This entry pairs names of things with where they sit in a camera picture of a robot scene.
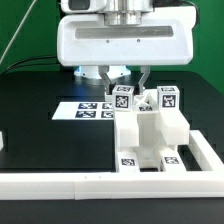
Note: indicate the white chair back frame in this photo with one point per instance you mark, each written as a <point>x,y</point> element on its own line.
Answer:
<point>141,103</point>

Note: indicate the white tagged cube nut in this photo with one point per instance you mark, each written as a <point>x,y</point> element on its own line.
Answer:
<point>122,97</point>
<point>168,97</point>

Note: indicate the white chair seat part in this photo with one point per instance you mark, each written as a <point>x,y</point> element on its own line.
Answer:
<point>148,133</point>

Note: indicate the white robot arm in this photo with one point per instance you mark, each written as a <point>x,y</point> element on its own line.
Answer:
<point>108,33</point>

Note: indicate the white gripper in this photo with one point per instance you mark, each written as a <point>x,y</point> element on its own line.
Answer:
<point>124,32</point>

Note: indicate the white U-shaped obstacle fence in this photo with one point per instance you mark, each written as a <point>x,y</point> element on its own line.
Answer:
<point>208,181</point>

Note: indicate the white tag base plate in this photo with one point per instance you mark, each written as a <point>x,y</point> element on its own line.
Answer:
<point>83,111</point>

